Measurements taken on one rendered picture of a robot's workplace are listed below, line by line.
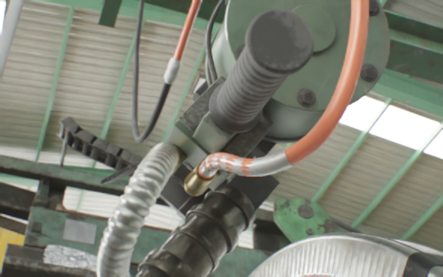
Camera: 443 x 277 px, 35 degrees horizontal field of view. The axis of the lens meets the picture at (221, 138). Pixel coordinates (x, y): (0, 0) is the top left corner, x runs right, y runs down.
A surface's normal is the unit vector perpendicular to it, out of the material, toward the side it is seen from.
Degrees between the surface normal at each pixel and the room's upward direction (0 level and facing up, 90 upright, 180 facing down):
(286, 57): 115
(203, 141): 137
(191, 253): 101
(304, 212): 90
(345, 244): 92
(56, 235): 90
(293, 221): 90
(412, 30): 180
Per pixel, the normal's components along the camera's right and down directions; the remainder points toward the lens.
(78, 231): 0.33, -0.62
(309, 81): 0.19, -0.26
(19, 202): 0.54, -0.55
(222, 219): 0.40, -0.39
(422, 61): 0.00, 0.75
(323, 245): -0.93, -0.22
